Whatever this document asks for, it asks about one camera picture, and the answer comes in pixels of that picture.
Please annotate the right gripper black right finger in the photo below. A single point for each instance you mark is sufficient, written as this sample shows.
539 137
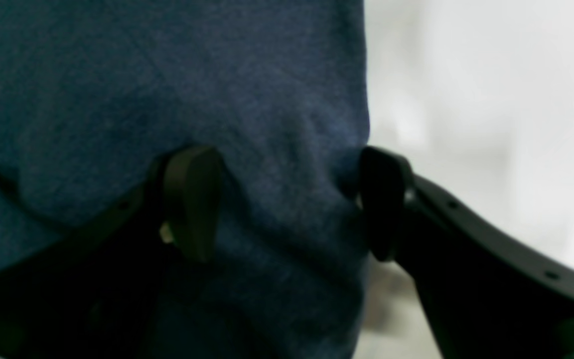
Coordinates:
485 294

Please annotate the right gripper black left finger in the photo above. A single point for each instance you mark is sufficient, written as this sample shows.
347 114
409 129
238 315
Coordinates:
91 295

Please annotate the dark blue t-shirt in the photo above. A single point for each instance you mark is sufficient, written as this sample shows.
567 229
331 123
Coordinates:
93 91

